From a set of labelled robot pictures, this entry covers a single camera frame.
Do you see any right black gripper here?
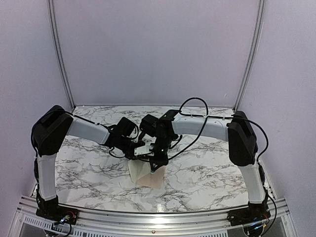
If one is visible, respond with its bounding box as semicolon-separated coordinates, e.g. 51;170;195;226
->
149;136;173;171

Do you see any cream envelope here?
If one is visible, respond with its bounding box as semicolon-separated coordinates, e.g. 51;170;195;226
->
127;160;166;189

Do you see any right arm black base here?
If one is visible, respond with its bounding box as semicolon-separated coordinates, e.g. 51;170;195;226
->
227;200;271;226

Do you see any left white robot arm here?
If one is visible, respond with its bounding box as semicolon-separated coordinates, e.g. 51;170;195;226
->
31;105;145;220

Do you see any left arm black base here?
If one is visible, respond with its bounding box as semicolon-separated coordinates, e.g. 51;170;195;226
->
36;193;79;225

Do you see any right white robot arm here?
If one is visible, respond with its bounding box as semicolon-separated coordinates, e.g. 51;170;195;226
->
140;110;268;221

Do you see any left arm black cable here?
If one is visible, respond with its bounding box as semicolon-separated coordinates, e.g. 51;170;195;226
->
31;111;139;160

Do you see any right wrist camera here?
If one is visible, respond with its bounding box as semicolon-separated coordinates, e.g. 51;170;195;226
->
134;143;154;156

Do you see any right aluminium corner post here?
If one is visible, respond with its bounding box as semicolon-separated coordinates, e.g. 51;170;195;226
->
233;0;266;111

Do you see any curved aluminium front rail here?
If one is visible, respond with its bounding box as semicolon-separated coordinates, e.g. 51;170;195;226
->
8;196;297;237

